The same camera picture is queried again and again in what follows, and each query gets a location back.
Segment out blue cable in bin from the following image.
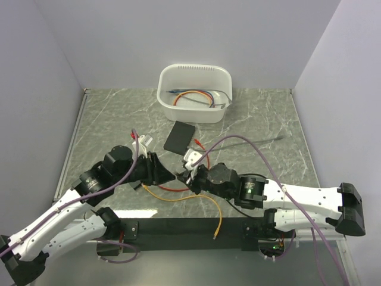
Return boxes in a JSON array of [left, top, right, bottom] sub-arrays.
[[165, 88, 214, 102]]

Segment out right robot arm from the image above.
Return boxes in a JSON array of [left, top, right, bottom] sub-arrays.
[[177, 163, 366, 238]]

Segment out black network switch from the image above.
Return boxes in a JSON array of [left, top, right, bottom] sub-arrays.
[[129, 181, 142, 191], [163, 121, 196, 156]]

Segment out white plastic bin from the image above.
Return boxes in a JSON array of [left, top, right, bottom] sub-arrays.
[[157, 64, 233, 123]]

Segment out aluminium rail frame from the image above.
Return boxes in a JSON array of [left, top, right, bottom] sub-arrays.
[[36, 89, 342, 285]]

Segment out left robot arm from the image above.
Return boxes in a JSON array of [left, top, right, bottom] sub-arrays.
[[1, 145, 175, 285]]

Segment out orange cable in bin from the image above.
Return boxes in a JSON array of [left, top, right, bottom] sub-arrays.
[[174, 91, 215, 108]]

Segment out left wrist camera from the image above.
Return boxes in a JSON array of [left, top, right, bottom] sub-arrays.
[[132, 134, 153, 157]]

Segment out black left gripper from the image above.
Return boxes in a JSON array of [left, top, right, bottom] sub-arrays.
[[114, 152, 176, 186]]

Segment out yellow ethernet cable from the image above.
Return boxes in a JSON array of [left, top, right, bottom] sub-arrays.
[[142, 184, 224, 240]]

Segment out grey ethernet cable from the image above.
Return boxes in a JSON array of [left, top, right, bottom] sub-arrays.
[[220, 135, 291, 148]]

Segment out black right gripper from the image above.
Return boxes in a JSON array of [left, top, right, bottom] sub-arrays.
[[177, 164, 233, 200]]

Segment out red ethernet cable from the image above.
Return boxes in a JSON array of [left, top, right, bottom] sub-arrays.
[[157, 138, 212, 192]]

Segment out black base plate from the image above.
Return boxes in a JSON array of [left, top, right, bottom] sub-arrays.
[[104, 217, 295, 251]]

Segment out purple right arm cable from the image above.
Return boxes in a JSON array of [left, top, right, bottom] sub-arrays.
[[192, 135, 351, 286]]

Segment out grey cable in bin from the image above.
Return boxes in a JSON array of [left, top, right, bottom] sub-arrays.
[[184, 88, 233, 110]]

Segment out red cable in bin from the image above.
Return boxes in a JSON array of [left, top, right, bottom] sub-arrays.
[[172, 91, 215, 108]]

